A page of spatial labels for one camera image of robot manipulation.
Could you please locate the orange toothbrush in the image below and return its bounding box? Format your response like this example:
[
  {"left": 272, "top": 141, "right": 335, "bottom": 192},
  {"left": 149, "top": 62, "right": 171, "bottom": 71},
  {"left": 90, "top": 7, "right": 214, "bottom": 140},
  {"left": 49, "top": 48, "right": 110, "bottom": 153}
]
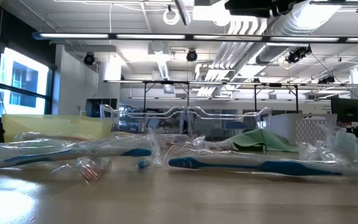
[
  {"left": 163, "top": 133, "right": 195, "bottom": 149},
  {"left": 51, "top": 156, "right": 113, "bottom": 184}
]

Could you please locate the blue toothbrush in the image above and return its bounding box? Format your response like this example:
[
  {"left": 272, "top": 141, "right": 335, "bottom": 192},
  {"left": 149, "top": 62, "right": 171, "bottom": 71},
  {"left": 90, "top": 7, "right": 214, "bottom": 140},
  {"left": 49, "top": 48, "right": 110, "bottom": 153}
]
[
  {"left": 174, "top": 0, "right": 193, "bottom": 26},
  {"left": 135, "top": 128, "right": 164, "bottom": 170},
  {"left": 0, "top": 136, "right": 153, "bottom": 170},
  {"left": 163, "top": 148, "right": 344, "bottom": 177}
]

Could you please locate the clear plastic bin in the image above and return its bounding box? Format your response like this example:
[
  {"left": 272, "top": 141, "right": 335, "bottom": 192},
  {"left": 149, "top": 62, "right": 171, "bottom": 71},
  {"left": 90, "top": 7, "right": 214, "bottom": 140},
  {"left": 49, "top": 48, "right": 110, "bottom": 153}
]
[
  {"left": 99, "top": 103, "right": 186, "bottom": 135},
  {"left": 186, "top": 105, "right": 273, "bottom": 138}
]

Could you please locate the overhead LED light bar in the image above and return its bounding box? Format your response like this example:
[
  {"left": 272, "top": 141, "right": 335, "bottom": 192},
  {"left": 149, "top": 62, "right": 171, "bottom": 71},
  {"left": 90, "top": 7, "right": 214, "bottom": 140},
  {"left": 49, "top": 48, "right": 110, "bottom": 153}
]
[{"left": 32, "top": 31, "right": 358, "bottom": 44}]

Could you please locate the green cloth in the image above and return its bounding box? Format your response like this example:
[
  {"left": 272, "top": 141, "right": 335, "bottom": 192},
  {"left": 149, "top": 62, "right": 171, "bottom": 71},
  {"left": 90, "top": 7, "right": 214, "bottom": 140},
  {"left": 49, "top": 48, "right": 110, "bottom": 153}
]
[{"left": 228, "top": 128, "right": 300, "bottom": 153}]

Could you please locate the white perforated plastic basket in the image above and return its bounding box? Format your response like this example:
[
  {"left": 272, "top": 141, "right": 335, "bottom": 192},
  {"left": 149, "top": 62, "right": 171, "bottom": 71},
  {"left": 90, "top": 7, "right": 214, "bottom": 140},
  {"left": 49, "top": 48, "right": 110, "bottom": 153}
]
[{"left": 267, "top": 113, "right": 338, "bottom": 147}]

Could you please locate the yellow plastic bin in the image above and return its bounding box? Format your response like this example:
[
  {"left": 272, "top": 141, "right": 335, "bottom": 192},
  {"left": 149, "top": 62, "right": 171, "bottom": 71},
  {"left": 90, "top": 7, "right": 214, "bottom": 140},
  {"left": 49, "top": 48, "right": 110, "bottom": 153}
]
[{"left": 1, "top": 113, "right": 114, "bottom": 143}]

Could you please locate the black computer monitor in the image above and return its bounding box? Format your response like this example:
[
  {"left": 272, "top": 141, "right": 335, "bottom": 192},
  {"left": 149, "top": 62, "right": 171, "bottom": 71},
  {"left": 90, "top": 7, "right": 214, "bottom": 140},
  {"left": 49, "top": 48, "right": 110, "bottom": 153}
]
[{"left": 330, "top": 97, "right": 358, "bottom": 123}]

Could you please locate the black background workstation frame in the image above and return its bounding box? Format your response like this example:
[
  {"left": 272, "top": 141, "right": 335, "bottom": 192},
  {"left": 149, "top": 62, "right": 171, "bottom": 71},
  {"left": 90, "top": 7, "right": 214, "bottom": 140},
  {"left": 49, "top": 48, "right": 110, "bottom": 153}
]
[{"left": 103, "top": 79, "right": 351, "bottom": 113}]

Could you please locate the black wall display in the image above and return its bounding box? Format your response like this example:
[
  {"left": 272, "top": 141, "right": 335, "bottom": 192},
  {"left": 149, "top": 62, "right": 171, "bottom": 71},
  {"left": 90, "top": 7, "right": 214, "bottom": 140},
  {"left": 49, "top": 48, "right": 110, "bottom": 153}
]
[{"left": 85, "top": 98, "right": 119, "bottom": 118}]

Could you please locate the white cable coil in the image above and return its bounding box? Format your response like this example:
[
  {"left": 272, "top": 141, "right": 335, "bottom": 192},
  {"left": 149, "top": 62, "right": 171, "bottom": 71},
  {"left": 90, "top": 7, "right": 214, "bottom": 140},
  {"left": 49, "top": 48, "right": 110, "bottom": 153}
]
[{"left": 162, "top": 4, "right": 181, "bottom": 26}]

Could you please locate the window with dark frame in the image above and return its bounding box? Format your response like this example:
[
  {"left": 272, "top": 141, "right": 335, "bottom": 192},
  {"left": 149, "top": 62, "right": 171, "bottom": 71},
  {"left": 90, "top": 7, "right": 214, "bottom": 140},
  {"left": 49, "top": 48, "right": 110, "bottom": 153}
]
[{"left": 0, "top": 46, "right": 55, "bottom": 118}]

